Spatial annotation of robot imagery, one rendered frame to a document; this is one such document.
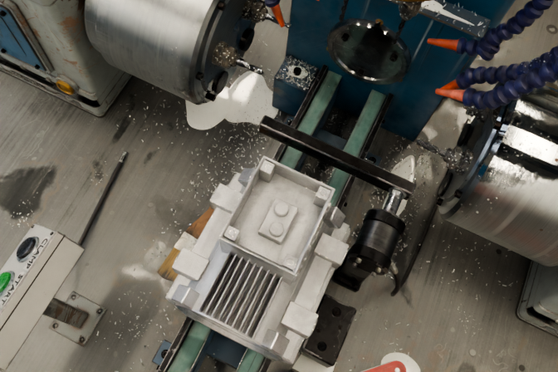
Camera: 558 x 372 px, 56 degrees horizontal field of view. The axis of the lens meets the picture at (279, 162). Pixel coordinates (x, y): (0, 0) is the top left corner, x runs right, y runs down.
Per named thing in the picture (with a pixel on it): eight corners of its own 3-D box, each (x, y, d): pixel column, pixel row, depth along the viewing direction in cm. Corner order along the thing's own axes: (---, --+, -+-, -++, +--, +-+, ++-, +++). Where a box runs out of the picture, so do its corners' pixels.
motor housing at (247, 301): (235, 199, 88) (232, 151, 70) (339, 249, 85) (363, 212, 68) (173, 310, 80) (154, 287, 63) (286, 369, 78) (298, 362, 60)
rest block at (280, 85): (283, 84, 111) (287, 51, 100) (313, 98, 110) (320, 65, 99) (271, 106, 109) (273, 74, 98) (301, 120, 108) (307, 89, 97)
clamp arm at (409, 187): (413, 187, 82) (265, 119, 85) (418, 180, 79) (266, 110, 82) (404, 206, 80) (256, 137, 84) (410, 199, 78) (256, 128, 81)
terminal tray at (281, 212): (259, 175, 73) (261, 154, 66) (330, 208, 72) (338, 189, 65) (218, 252, 68) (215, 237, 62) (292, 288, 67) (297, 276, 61)
